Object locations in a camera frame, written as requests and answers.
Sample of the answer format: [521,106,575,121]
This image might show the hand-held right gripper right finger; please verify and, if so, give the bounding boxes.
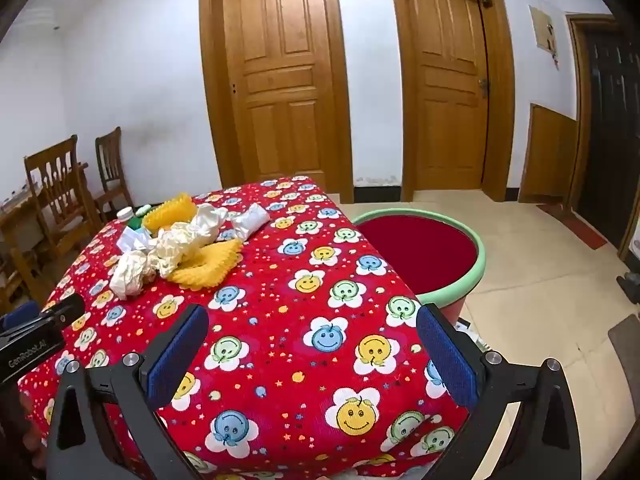
[416,304,583,480]

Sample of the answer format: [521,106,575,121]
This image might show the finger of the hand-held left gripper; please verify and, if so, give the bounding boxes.
[39,293,86,331]

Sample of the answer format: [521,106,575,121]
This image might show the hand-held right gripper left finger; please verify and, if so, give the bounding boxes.
[47,304,211,480]

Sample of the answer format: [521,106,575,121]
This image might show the yellow foam fruit net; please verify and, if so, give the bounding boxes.
[166,237,245,291]
[141,193,196,233]

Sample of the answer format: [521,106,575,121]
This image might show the red basin with green rim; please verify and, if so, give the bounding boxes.
[351,208,487,326]

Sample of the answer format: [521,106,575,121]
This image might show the cream paper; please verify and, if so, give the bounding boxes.
[145,222,206,278]

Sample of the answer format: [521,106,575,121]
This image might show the white shiny wrapper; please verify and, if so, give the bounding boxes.
[187,203,230,251]

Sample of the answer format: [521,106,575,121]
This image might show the white tissue pack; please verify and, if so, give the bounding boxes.
[230,202,271,241]

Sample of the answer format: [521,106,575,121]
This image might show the newspaper sheets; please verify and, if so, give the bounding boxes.
[452,317,493,356]

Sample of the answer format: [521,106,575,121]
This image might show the small white crumpled wrapper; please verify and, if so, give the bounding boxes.
[117,225,158,253]

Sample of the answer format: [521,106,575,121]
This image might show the green plastic container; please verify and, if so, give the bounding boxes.
[127,205,153,231]

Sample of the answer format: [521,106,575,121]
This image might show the red smiley flower tablecloth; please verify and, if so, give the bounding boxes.
[17,176,471,480]

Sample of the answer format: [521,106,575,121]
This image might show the large wooden chair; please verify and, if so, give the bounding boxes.
[10,135,103,306]

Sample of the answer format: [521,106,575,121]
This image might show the small wooden chair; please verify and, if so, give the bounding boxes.
[94,126,136,223]

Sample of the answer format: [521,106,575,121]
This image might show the dark floor mat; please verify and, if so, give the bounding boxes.
[607,312,640,386]

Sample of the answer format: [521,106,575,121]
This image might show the red doormat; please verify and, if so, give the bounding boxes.
[536,202,608,251]

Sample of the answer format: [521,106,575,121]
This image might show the dark shoes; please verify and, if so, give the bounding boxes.
[616,271,640,306]

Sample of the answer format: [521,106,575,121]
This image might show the dark entrance door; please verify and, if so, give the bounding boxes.
[565,12,640,261]

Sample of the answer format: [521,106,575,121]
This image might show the wooden panel door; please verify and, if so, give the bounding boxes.
[199,0,355,203]

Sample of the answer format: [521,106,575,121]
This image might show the low wooden wall panel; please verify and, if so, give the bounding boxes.
[517,102,580,204]

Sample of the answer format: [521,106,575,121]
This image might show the wooden door with handle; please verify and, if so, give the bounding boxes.
[386,0,516,203]

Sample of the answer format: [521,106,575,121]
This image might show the beige wall fuse box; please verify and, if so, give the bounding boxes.
[529,5,560,56]

